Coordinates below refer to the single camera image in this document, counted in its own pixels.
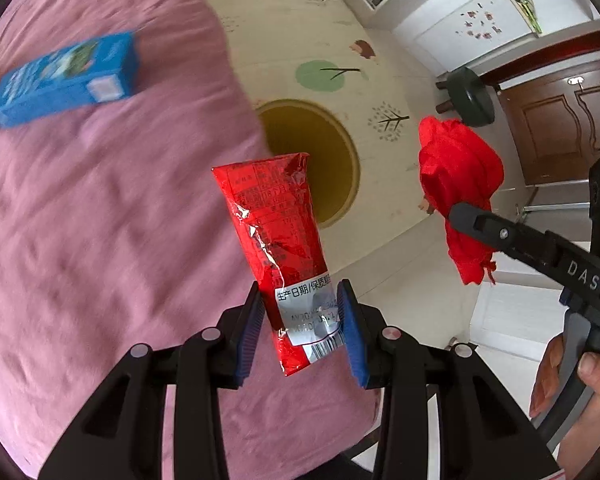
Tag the white cabinet with stickers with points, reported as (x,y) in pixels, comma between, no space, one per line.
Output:
(455,5)

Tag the red cloth bag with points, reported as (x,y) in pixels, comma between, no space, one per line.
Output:
(460,170)

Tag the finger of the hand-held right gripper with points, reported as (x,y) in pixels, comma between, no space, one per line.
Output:
(480,225)

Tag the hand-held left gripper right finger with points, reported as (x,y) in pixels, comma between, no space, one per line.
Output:
(352,342)

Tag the brown wooden door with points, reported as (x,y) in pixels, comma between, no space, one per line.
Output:
(545,125)

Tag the tree print floor mat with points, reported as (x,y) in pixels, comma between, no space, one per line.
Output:
(280,25)

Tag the pink bed sheet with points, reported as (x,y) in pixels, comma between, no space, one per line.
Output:
(105,235)

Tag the round yellow-brown waste bin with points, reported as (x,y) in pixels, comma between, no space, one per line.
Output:
(325,160)

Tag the dark green round stool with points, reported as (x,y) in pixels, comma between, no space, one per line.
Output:
(472,97)

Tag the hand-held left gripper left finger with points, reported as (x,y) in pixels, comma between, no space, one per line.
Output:
(247,332)

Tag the person's right forearm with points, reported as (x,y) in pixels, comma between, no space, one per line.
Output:
(590,460)

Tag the blue carton box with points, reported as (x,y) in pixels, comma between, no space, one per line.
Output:
(65,85)

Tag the red snack wrapper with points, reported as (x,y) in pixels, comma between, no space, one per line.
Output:
(275,220)

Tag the colourful toys on cabinet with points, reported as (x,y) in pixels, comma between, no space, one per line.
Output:
(522,0)

